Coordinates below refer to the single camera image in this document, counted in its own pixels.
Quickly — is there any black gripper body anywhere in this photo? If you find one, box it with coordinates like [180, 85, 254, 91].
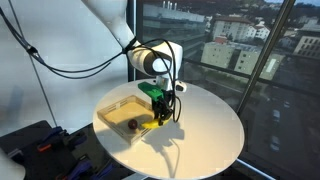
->
[151, 89, 174, 114]

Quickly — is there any yellow banana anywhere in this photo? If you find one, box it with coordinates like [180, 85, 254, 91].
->
[141, 117, 171, 130]

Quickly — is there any light wooden tray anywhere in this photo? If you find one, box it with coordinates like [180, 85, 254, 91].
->
[96, 94, 158, 146]

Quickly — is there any dark red plum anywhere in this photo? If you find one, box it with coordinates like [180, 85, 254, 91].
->
[127, 118, 139, 130]

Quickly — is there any blue black spring clamp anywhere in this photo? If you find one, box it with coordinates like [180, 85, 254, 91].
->
[96, 161, 116, 180]
[66, 159, 94, 180]
[64, 131, 89, 149]
[36, 125, 64, 153]

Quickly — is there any thin metal rod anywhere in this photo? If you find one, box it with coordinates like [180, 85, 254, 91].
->
[8, 0, 59, 128]

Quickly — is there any grey perforated mounting plate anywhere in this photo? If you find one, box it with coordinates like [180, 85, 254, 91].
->
[0, 119, 134, 180]

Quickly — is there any white rounded device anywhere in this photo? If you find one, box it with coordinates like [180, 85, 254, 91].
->
[0, 148, 26, 180]

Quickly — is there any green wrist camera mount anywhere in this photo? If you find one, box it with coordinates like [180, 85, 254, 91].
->
[137, 81, 165, 102]

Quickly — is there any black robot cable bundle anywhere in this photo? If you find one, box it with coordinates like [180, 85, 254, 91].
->
[0, 6, 183, 123]

